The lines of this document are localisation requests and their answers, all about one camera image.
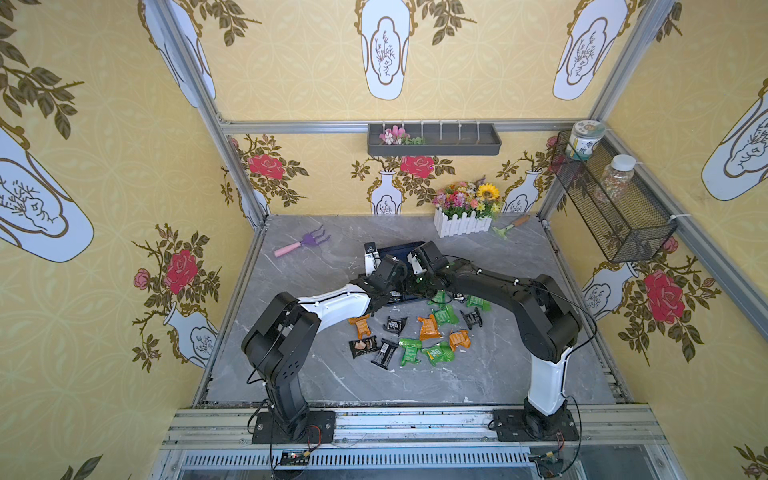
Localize black wire mesh basket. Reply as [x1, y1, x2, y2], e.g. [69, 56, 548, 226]
[551, 131, 677, 263]

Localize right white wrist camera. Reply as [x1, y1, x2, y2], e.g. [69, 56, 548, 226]
[407, 252, 425, 276]

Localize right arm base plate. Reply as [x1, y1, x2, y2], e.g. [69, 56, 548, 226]
[488, 408, 580, 442]

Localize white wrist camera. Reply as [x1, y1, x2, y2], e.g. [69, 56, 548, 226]
[364, 242, 380, 276]
[407, 252, 425, 276]

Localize grey wall shelf tray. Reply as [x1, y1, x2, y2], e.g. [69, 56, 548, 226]
[367, 120, 502, 157]

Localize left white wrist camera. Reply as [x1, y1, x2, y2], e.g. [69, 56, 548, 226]
[364, 242, 380, 276]

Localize green cookie packet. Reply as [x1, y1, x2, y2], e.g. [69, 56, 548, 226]
[466, 295, 492, 312]
[432, 305, 460, 326]
[398, 338, 423, 367]
[422, 341, 455, 366]
[428, 291, 451, 305]

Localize white fence flower pot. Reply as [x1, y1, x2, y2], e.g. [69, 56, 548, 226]
[432, 180, 502, 238]

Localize small circuit board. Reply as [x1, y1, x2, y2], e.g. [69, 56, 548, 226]
[278, 450, 311, 468]

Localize pink flowers in tray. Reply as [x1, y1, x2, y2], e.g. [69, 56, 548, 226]
[379, 125, 425, 145]

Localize small black checkered packet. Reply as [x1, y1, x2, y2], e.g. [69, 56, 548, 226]
[383, 317, 407, 336]

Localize orange cookie packet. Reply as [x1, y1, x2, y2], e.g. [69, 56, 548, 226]
[348, 315, 372, 340]
[449, 330, 472, 352]
[418, 315, 443, 342]

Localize black cookie packet barcode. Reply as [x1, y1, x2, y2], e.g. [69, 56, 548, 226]
[371, 339, 399, 370]

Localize black checkered cookie packet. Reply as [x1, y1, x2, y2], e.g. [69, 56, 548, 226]
[461, 308, 483, 330]

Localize black cookie packet with picture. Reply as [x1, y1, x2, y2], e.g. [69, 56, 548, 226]
[348, 335, 379, 359]

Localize white lid patterned jar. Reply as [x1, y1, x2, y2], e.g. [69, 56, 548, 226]
[565, 120, 606, 161]

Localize green toy garden shovel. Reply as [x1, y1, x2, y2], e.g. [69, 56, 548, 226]
[491, 214, 531, 240]

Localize pink purple toy rake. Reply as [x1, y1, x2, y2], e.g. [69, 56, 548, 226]
[273, 226, 331, 258]

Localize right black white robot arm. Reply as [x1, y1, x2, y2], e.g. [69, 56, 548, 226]
[406, 242, 581, 439]

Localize dark blue storage box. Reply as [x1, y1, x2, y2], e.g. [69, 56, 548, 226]
[377, 241, 423, 263]

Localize clear white lid jar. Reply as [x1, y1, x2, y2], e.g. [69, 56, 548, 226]
[595, 154, 637, 202]

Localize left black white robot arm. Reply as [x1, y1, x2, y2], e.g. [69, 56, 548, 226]
[241, 255, 415, 440]

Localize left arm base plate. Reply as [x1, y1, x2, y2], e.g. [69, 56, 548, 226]
[246, 410, 336, 447]

